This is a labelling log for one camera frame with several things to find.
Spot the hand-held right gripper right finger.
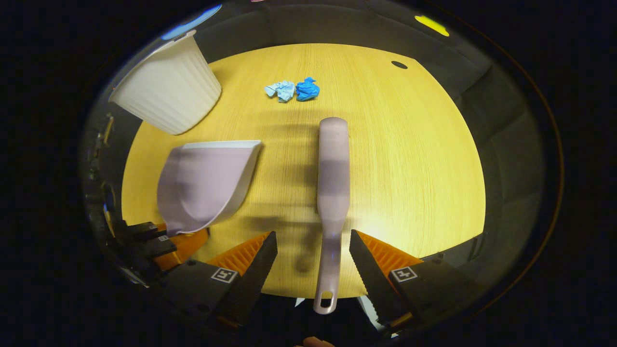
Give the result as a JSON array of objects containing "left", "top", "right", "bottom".
[{"left": 349, "top": 229, "right": 483, "bottom": 333}]

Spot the light blue paper trash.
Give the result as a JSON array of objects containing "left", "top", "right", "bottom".
[{"left": 264, "top": 80, "right": 295, "bottom": 103}]

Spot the dark blue paper trash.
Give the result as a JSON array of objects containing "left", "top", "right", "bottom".
[{"left": 295, "top": 77, "right": 320, "bottom": 102}]

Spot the black backdrop cloth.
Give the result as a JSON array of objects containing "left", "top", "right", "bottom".
[{"left": 80, "top": 0, "right": 550, "bottom": 309}]

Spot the small lilac broom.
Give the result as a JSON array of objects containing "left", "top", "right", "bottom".
[{"left": 313, "top": 117, "right": 350, "bottom": 315}]

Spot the lilac plastic dustpan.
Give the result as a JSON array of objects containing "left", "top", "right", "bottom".
[{"left": 157, "top": 140, "right": 263, "bottom": 238}]

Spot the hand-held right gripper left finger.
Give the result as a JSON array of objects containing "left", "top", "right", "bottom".
[{"left": 161, "top": 231, "right": 279, "bottom": 328}]

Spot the white ribbed garbage bin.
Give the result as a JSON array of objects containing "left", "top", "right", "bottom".
[{"left": 108, "top": 30, "right": 222, "bottom": 135}]

